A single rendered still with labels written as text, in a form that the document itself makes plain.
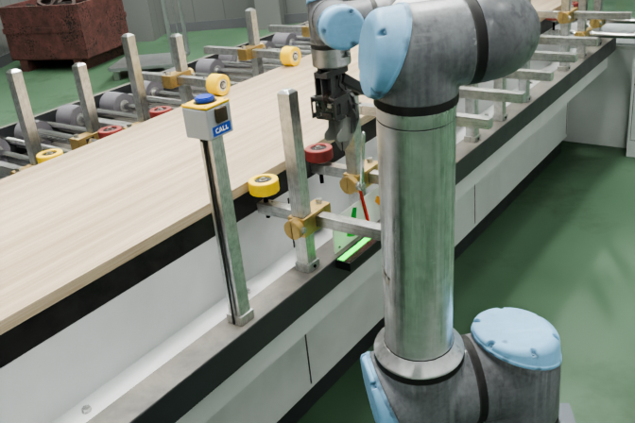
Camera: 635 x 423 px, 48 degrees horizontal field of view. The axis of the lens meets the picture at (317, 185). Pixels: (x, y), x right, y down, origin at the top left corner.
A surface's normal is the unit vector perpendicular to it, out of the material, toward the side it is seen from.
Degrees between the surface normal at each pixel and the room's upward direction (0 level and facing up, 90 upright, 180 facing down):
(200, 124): 90
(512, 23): 65
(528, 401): 90
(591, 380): 0
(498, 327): 5
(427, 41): 71
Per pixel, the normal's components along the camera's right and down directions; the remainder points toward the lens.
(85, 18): 0.94, 0.05
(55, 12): -0.34, 0.40
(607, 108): -0.58, 0.37
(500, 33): 0.34, 0.09
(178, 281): 0.81, 0.15
